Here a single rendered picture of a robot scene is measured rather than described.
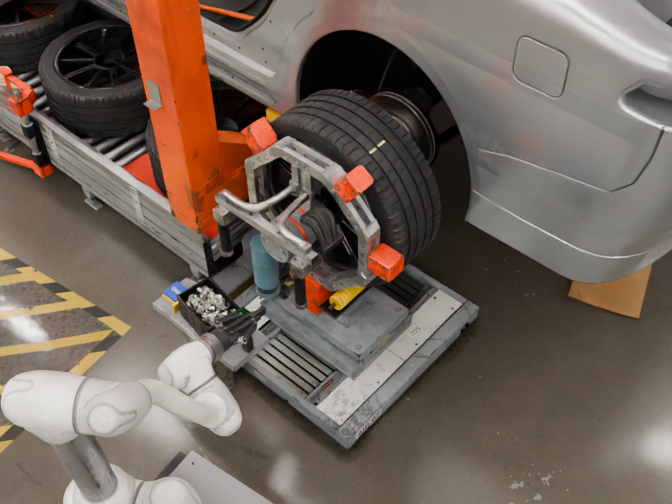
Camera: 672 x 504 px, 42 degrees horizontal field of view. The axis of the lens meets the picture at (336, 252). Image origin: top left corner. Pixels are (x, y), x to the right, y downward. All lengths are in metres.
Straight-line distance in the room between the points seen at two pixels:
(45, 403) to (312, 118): 1.22
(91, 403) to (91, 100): 2.27
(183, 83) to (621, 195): 1.40
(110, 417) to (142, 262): 2.03
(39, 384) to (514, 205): 1.55
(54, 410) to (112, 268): 1.97
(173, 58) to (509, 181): 1.12
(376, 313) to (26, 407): 1.67
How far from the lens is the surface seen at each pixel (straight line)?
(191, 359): 2.58
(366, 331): 3.37
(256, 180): 2.98
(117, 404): 2.04
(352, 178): 2.58
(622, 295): 3.93
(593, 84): 2.45
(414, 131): 3.13
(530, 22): 2.48
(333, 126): 2.73
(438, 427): 3.41
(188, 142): 3.05
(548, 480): 3.36
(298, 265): 2.62
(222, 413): 2.56
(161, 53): 2.83
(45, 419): 2.12
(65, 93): 4.17
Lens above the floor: 2.91
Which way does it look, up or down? 48 degrees down
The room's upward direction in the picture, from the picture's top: 1 degrees counter-clockwise
